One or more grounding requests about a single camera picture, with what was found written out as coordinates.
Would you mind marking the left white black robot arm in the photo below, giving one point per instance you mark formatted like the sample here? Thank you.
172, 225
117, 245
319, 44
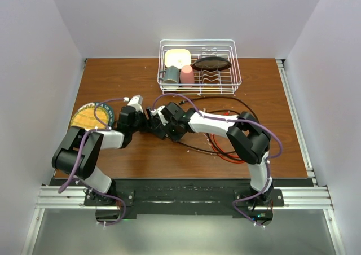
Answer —
78, 153

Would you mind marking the white wire dish rack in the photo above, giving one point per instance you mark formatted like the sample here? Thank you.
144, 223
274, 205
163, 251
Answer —
217, 82

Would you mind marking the aluminium frame rail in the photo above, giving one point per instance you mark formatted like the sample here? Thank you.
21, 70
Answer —
62, 224

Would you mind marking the grey mug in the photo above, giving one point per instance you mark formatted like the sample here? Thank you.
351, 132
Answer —
170, 75

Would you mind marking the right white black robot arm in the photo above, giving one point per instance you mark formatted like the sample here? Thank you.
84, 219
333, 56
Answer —
250, 141

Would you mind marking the pink cup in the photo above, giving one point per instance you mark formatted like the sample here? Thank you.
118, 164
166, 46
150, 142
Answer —
187, 76

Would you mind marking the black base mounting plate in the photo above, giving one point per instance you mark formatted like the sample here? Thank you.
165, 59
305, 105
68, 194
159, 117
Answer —
206, 197

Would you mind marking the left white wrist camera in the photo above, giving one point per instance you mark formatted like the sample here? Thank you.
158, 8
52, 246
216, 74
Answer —
135, 102

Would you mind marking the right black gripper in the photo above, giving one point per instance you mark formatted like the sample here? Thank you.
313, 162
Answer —
172, 137

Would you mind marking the round yellow green coaster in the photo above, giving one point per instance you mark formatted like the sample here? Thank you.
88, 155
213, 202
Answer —
85, 117

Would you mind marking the cream square plate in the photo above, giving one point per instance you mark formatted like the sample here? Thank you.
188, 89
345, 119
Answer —
177, 58

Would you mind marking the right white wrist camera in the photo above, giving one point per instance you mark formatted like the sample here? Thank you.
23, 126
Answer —
157, 114

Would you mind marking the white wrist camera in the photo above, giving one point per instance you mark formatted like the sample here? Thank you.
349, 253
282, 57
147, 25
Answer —
135, 102
157, 114

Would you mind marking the dark brown oval bowl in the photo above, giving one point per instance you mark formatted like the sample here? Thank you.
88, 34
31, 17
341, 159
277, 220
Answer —
211, 64

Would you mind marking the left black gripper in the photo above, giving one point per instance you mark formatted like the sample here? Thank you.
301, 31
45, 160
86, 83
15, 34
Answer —
148, 127

